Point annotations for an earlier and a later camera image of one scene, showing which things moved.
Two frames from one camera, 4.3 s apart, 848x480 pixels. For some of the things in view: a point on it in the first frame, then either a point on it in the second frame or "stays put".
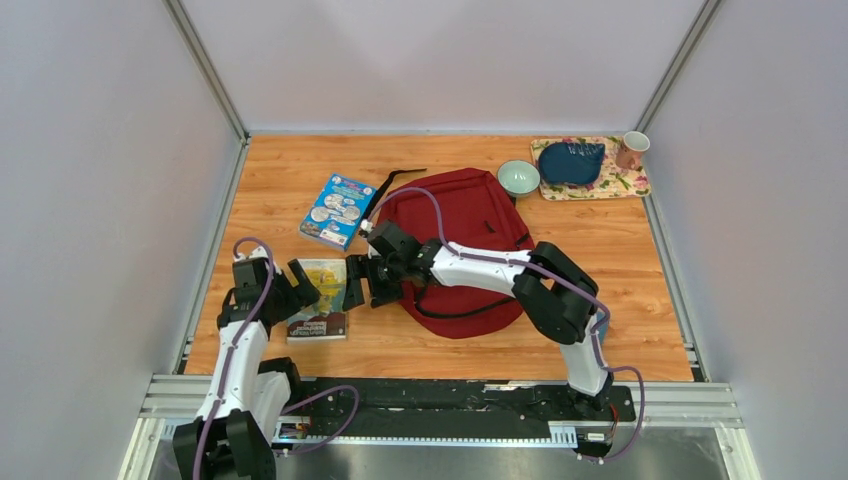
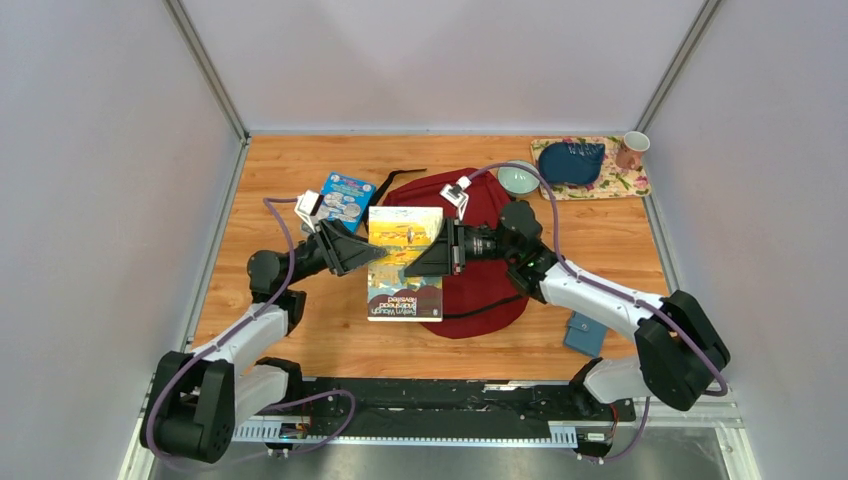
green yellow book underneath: x=324 y=319 → x=392 y=296
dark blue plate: x=571 y=162 stays put
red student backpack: x=477 y=211 stays put
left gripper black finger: x=292 y=300 → x=344 y=252
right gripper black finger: x=356 y=269 → x=436 y=260
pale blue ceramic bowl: x=519 y=178 stays put
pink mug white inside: x=631 y=151 stays put
